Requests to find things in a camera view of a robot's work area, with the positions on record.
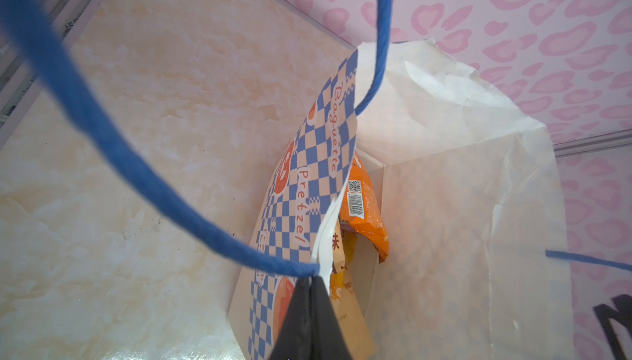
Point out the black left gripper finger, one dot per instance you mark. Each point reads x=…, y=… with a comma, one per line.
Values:
x=310, y=330

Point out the checkered paper bag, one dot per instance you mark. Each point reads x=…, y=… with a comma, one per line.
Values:
x=499, y=250

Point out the orange corn snack bag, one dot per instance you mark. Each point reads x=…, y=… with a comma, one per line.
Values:
x=360, y=211

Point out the tan paper snack bag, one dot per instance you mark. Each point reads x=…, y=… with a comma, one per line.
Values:
x=345, y=305

